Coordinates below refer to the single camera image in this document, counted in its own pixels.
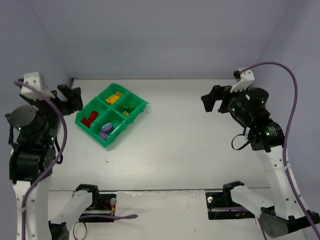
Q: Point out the green lego brick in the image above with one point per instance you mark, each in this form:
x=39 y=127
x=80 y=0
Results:
x=133 y=106

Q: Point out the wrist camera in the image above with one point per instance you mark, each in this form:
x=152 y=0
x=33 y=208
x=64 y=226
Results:
x=244 y=78
x=35 y=80

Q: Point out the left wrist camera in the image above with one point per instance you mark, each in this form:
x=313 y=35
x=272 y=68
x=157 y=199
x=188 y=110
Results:
x=35 y=80

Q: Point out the green compartment tray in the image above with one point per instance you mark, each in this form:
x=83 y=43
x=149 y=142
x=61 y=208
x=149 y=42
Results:
x=110 y=113

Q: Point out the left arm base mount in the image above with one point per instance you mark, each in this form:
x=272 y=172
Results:
x=106 y=206

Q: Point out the purple oval lego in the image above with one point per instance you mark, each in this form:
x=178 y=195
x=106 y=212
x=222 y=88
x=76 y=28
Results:
x=107 y=127

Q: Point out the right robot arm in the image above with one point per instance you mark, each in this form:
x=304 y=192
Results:
x=283 y=215

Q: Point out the red long lego brick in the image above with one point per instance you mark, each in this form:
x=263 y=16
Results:
x=94 y=114

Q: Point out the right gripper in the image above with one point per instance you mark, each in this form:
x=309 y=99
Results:
x=222 y=100

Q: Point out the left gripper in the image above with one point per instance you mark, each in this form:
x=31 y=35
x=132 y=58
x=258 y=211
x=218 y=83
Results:
x=64 y=102

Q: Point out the purple rectangular lego brick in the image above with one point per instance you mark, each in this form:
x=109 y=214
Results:
x=103 y=135

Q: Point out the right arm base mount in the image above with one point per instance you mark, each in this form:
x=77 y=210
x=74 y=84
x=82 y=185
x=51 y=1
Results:
x=218 y=209

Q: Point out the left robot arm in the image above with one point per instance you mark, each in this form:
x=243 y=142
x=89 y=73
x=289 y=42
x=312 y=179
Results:
x=34 y=153

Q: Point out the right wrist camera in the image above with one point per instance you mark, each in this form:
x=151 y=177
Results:
x=244 y=78

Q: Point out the yellow oval lego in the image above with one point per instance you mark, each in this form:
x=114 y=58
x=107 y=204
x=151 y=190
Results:
x=112 y=99

